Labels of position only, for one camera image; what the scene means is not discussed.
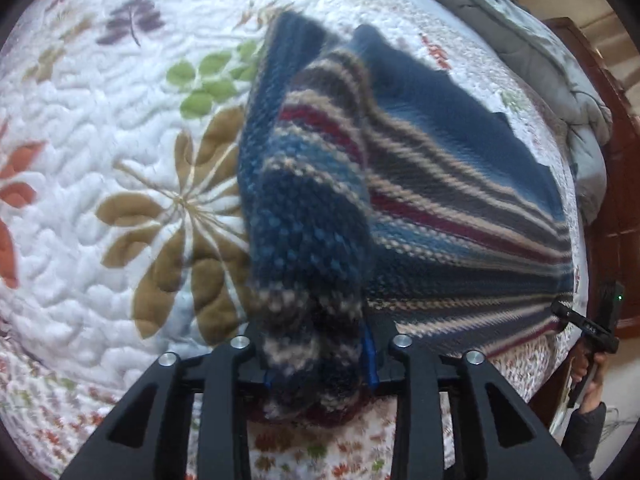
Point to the dark wooden headboard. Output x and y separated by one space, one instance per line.
613 239

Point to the white floral quilted bedspread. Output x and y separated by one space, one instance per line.
121 236

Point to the person right hand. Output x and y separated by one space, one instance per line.
585 363

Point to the grey rumpled duvet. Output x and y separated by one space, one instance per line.
532 51

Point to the blue striped knit sweater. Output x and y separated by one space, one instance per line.
370 182

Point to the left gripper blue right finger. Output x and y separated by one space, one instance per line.
370 368

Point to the person right forearm dark sleeve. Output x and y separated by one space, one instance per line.
582 438

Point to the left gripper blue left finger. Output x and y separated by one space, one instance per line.
266 377

